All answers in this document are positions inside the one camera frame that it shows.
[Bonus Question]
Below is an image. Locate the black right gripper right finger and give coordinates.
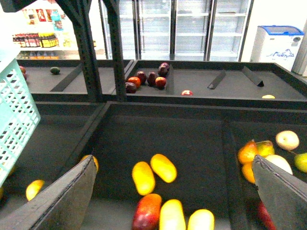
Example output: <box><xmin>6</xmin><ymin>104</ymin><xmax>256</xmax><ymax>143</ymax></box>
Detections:
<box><xmin>252</xmin><ymin>155</ymin><xmax>307</xmax><ymax>230</ymax></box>

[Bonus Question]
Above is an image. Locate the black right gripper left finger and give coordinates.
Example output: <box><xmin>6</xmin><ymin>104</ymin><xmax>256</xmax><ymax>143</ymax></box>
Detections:
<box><xmin>0</xmin><ymin>155</ymin><xmax>97</xmax><ymax>230</ymax></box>

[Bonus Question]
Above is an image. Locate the light blue plastic basket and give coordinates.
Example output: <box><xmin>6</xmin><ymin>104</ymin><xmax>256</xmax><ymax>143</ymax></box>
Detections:
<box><xmin>0</xmin><ymin>48</ymin><xmax>40</xmax><ymax>184</ymax></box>

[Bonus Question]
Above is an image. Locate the red yellow mango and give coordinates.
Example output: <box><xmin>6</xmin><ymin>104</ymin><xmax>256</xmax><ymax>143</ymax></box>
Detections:
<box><xmin>131</xmin><ymin>193</ymin><xmax>162</xmax><ymax>230</ymax></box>

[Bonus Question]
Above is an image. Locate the green avocado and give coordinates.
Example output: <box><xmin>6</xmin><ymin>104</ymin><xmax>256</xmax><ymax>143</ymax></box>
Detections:
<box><xmin>50</xmin><ymin>67</ymin><xmax>60</xmax><ymax>75</ymax></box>

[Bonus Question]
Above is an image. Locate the pale pear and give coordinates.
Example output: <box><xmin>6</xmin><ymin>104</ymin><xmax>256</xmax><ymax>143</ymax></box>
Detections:
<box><xmin>265</xmin><ymin>154</ymin><xmax>293</xmax><ymax>175</ymax></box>

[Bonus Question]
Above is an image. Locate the yellow green pear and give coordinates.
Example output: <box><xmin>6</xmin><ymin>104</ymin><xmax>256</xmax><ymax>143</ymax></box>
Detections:
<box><xmin>256</xmin><ymin>140</ymin><xmax>275</xmax><ymax>157</ymax></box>

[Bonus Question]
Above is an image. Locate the pale yellow apple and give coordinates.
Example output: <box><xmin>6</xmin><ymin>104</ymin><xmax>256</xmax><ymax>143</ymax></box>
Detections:
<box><xmin>275</xmin><ymin>130</ymin><xmax>300</xmax><ymax>150</ymax></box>

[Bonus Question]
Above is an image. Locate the orange yellow pear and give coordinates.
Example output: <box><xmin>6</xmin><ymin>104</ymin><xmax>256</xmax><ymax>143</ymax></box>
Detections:
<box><xmin>237</xmin><ymin>139</ymin><xmax>259</xmax><ymax>164</ymax></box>

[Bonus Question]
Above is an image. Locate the yellow fruit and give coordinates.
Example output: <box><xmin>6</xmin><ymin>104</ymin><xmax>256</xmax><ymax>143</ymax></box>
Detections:
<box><xmin>262</xmin><ymin>94</ymin><xmax>275</xmax><ymax>99</ymax></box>

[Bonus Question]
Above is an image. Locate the black tray divider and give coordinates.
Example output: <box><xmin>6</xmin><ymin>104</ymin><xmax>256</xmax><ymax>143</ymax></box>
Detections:
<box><xmin>207</xmin><ymin>70</ymin><xmax>226</xmax><ymax>90</ymax></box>
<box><xmin>242</xmin><ymin>66</ymin><xmax>264</xmax><ymax>87</ymax></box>
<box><xmin>165</xmin><ymin>65</ymin><xmax>174</xmax><ymax>95</ymax></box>

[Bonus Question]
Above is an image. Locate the dark red apple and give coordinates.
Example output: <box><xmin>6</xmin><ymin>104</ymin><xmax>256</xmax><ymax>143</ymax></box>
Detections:
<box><xmin>147</xmin><ymin>72</ymin><xmax>158</xmax><ymax>87</ymax></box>
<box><xmin>125</xmin><ymin>82</ymin><xmax>137</xmax><ymax>93</ymax></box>
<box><xmin>158</xmin><ymin>62</ymin><xmax>169</xmax><ymax>77</ymax></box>
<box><xmin>136</xmin><ymin>71</ymin><xmax>147</xmax><ymax>85</ymax></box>

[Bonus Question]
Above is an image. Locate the white chest freezer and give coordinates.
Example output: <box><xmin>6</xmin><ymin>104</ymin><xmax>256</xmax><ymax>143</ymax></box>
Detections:
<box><xmin>250</xmin><ymin>25</ymin><xmax>304</xmax><ymax>71</ymax></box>

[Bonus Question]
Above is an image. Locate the white grocery shelf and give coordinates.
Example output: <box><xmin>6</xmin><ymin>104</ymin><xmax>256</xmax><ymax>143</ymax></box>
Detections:
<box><xmin>9</xmin><ymin>0</ymin><xmax>107</xmax><ymax>60</ymax></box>

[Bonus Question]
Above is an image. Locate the glass door refrigerator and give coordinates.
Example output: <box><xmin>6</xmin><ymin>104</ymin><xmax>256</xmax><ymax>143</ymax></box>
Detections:
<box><xmin>98</xmin><ymin>0</ymin><xmax>255</xmax><ymax>62</ymax></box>

